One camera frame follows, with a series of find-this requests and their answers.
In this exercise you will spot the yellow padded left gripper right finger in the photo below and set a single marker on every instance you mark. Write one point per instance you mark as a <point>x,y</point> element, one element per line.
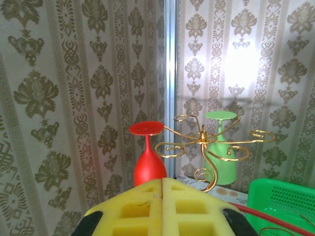
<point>192,211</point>

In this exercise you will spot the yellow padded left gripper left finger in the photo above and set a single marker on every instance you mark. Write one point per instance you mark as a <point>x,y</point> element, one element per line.
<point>133,211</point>

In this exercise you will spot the floral tablecloth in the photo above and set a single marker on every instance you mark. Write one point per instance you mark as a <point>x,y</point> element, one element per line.
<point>221,195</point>

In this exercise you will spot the red plastic wine glass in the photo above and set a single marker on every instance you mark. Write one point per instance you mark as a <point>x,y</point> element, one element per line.
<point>147,167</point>

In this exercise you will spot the light green plastic wine glass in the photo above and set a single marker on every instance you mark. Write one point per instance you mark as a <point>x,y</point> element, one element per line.
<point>224,172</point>

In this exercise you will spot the green perforated plastic basket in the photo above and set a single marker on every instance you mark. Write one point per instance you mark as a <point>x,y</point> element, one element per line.
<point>261,196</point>

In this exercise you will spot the aluminium frame post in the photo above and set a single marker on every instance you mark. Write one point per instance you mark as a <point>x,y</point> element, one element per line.
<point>171,73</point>

